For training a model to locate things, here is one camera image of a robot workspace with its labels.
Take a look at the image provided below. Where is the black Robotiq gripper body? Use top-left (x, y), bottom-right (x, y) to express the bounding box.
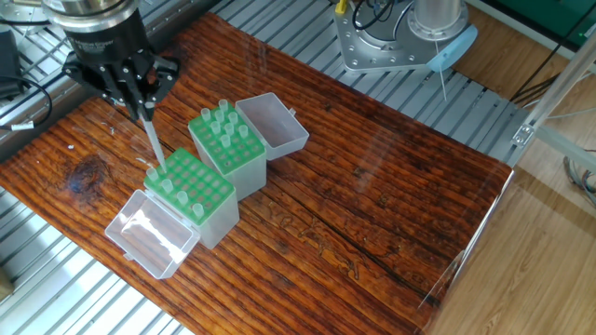
top-left (63, 28), bottom-right (155, 85)

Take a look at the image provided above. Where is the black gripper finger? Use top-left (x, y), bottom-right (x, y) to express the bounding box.
top-left (138, 58), bottom-right (183, 122)
top-left (63, 58), bottom-right (142, 122)

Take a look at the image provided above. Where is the perforated silver metal plate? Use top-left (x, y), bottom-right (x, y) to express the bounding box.
top-left (0, 0), bottom-right (52, 34)

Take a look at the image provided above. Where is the small black device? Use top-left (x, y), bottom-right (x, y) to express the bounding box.
top-left (0, 33), bottom-right (20, 83)

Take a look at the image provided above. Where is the green rack clear tip box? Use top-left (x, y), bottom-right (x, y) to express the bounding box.
top-left (189, 90), bottom-right (310, 199)
top-left (104, 147), bottom-right (241, 280)

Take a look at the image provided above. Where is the glossy wooden table board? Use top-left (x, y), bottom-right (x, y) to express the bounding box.
top-left (0, 19), bottom-right (516, 335)

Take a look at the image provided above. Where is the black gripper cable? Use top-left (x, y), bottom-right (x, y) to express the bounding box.
top-left (0, 73), bottom-right (57, 129)

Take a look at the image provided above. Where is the silver robot mount plate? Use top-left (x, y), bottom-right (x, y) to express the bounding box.
top-left (333, 7), bottom-right (440, 77)

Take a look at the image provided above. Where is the aluminium frame post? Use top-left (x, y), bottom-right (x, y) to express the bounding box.
top-left (510, 47), bottom-right (596, 154)

